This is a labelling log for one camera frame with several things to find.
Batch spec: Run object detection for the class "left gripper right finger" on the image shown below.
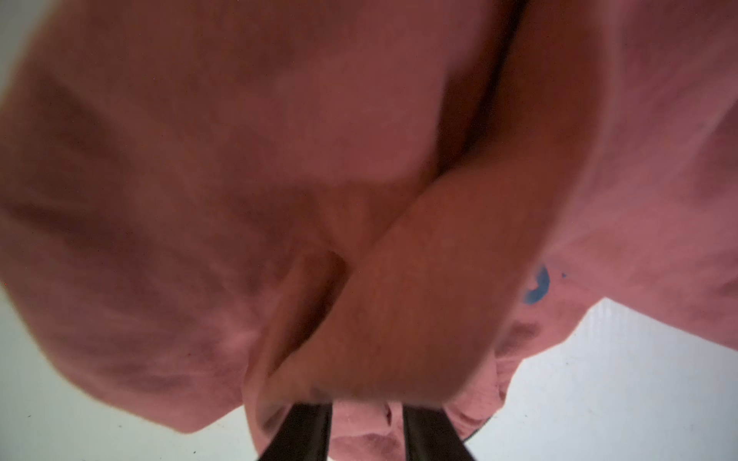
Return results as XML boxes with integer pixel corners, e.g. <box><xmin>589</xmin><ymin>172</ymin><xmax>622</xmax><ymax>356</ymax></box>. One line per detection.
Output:
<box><xmin>403</xmin><ymin>405</ymin><xmax>475</xmax><ymax>461</ymax></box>

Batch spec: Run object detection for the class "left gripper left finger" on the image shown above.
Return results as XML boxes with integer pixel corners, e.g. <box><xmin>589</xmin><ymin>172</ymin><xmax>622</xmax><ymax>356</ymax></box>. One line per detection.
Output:
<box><xmin>259</xmin><ymin>405</ymin><xmax>332</xmax><ymax>461</ymax></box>

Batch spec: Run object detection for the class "red tank top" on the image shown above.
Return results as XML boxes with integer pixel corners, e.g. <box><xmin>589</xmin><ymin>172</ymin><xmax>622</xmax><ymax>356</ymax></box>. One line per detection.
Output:
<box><xmin>1</xmin><ymin>1</ymin><xmax>737</xmax><ymax>460</ymax></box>

